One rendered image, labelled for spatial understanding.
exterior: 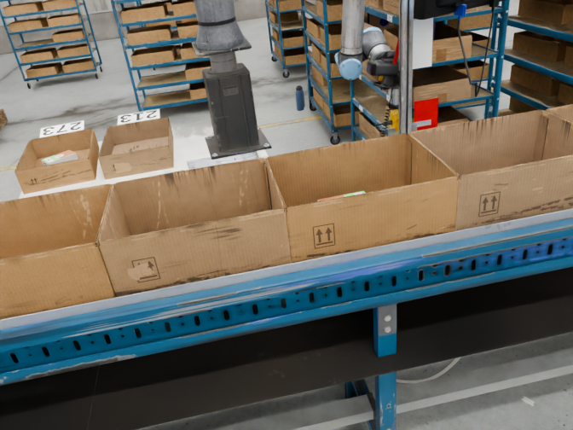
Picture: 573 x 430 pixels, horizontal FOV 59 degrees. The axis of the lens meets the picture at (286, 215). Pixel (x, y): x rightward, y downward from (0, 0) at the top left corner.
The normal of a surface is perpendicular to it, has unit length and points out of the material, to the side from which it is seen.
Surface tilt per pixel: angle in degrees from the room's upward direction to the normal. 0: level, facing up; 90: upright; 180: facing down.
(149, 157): 91
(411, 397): 0
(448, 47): 91
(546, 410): 0
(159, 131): 88
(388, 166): 90
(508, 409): 0
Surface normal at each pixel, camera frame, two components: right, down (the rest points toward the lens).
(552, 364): -0.11, -0.87
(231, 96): 0.25, 0.46
